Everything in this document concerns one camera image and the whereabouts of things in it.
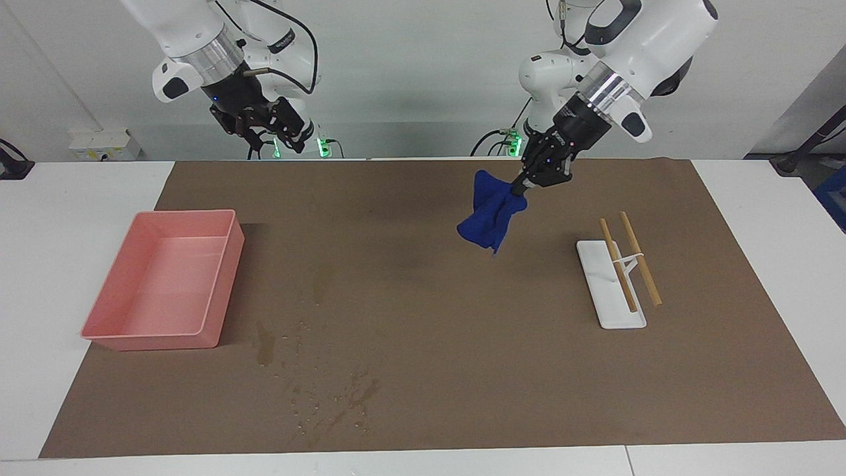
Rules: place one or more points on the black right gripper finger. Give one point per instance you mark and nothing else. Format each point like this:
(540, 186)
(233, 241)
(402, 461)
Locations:
(251, 122)
(294, 125)

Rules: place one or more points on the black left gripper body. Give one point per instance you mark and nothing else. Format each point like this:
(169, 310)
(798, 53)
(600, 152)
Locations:
(581, 125)

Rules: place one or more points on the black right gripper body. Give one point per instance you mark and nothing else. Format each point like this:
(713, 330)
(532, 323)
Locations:
(234, 96)

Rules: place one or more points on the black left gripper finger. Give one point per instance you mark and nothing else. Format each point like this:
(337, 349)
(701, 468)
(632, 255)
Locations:
(537, 152)
(558, 168)

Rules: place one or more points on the blue microfiber towel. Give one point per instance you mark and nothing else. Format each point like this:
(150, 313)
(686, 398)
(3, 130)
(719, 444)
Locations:
(489, 211)

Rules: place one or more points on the wooden dowel rod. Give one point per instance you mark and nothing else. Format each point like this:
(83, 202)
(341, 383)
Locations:
(652, 287)
(626, 291)

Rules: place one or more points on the white rack with wooden rods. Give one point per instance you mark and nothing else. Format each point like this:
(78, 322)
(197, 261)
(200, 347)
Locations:
(615, 311)

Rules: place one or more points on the pink plastic bin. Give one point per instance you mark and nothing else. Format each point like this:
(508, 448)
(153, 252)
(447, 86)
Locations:
(158, 291)

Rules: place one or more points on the brown table mat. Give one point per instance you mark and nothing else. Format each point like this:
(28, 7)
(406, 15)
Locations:
(429, 330)

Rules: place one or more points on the black stand leg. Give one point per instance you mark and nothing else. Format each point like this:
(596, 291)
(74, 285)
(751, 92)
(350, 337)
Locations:
(793, 164)

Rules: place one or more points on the blue crate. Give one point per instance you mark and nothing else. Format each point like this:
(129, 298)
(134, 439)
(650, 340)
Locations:
(834, 201)

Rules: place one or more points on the white wall socket box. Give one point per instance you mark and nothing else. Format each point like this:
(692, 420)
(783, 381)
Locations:
(99, 145)

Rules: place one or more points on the black clamp mount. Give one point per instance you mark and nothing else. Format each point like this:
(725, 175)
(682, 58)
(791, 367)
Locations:
(13, 168)

